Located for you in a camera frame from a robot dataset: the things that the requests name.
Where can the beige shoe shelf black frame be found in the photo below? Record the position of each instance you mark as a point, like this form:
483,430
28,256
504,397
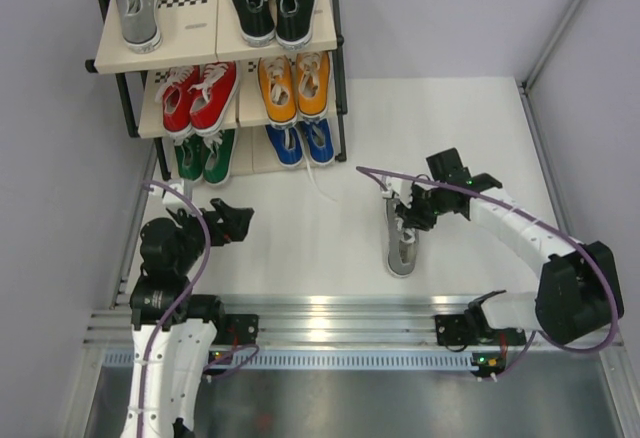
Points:
194,32

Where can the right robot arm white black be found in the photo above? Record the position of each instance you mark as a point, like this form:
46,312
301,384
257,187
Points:
578,290

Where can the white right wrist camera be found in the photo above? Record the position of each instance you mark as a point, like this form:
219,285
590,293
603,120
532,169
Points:
396,191

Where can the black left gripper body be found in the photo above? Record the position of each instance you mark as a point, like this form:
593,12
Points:
193,225

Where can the white slotted cable duct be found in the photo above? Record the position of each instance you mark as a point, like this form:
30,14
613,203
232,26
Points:
364,360

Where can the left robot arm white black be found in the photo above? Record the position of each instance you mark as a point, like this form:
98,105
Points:
172,327

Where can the grey canvas sneaker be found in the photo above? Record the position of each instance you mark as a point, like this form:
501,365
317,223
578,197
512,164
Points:
139,25
402,242

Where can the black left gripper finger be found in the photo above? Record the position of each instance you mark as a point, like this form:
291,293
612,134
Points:
229,214
235,228

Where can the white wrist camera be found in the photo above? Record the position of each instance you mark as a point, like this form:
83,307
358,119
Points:
176,194
396,191

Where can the red canvas sneaker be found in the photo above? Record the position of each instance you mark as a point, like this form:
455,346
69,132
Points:
212,96
175,95

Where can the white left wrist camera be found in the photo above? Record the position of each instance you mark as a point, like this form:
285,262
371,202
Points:
176,194

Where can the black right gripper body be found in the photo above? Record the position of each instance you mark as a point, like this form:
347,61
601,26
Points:
425,207

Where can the green canvas sneaker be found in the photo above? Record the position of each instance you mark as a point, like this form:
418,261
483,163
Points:
188,155
218,157

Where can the orange canvas sneaker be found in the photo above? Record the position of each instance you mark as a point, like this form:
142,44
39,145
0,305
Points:
275,81
313,71

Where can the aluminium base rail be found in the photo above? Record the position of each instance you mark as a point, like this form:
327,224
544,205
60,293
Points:
346,321

